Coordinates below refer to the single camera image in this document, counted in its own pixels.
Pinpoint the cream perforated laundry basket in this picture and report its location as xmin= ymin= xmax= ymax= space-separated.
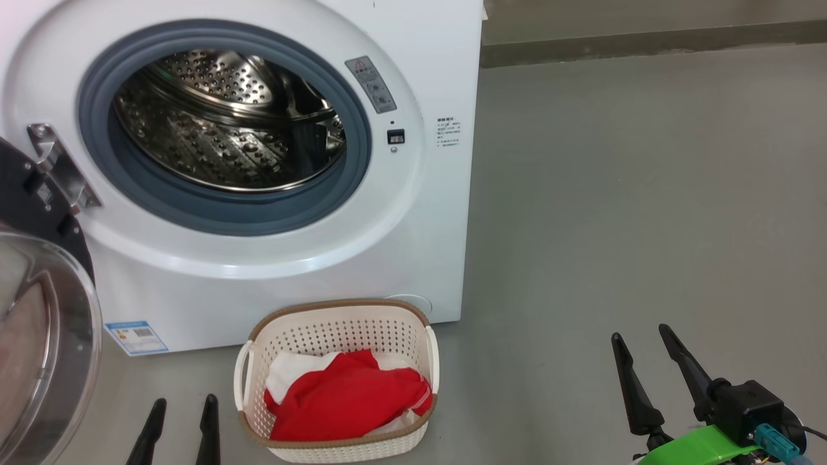
xmin=234 ymin=298 xmax=440 ymax=464

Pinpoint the black round washer door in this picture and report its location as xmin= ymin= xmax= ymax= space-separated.
xmin=0 ymin=136 xmax=104 ymax=465

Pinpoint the grey warning label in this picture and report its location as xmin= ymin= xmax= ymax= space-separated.
xmin=344 ymin=56 xmax=398 ymax=114

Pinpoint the round white filter cover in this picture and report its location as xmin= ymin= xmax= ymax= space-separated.
xmin=384 ymin=294 xmax=432 ymax=317

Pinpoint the small printed text sticker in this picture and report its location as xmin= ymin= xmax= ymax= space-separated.
xmin=435 ymin=117 xmax=463 ymax=149

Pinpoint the metal door hinge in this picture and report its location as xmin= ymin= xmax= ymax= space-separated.
xmin=27 ymin=123 xmax=103 ymax=215

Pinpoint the blue energy label sticker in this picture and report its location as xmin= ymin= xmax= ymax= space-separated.
xmin=105 ymin=320 xmax=169 ymax=356

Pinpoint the red and white garment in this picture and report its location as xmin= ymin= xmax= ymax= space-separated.
xmin=264 ymin=349 xmax=434 ymax=442

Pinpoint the white front-load washing machine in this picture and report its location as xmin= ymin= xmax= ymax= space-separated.
xmin=0 ymin=0 xmax=484 ymax=356

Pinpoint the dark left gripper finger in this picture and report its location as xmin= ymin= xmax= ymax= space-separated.
xmin=196 ymin=394 xmax=221 ymax=465
xmin=125 ymin=398 xmax=167 ymax=465

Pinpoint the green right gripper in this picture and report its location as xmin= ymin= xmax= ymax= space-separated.
xmin=611 ymin=324 xmax=763 ymax=465

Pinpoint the teal cable connector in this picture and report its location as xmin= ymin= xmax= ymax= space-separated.
xmin=753 ymin=423 xmax=802 ymax=464

